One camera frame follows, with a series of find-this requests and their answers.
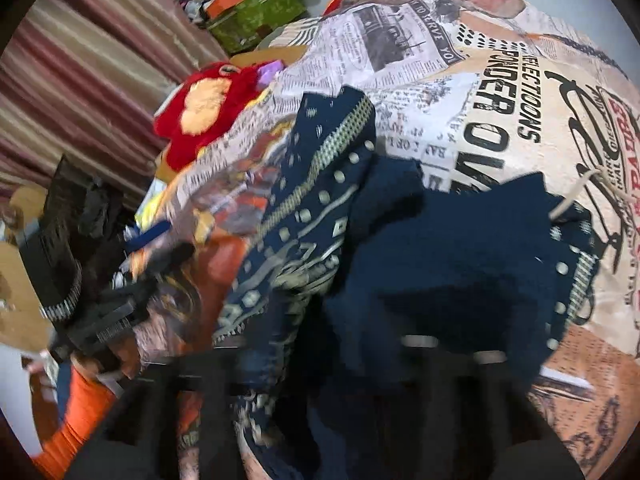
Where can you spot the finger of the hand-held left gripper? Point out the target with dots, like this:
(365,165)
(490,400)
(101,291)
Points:
(145,275)
(100,337)

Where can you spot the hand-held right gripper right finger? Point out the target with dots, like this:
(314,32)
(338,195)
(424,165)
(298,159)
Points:
(475,410)

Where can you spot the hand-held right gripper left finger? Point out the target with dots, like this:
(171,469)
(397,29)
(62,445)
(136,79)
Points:
(150,435)

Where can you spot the navy patterned garment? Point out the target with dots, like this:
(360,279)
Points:
(425,260)

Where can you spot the person's left forearm orange sleeve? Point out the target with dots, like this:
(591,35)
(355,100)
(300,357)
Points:
(75,425)

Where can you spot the brown cardboard box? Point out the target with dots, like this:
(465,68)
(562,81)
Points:
(20,280)

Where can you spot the striped curtain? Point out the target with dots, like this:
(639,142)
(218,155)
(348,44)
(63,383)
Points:
(90,60)

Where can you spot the red plush toy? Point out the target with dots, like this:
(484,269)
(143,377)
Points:
(200,105)

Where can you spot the orange flat item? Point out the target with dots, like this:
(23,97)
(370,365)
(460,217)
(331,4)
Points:
(230,2)

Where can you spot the green patterned box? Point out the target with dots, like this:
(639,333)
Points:
(255,20)

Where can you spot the newspaper print blanket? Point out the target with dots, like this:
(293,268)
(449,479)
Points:
(450,85)

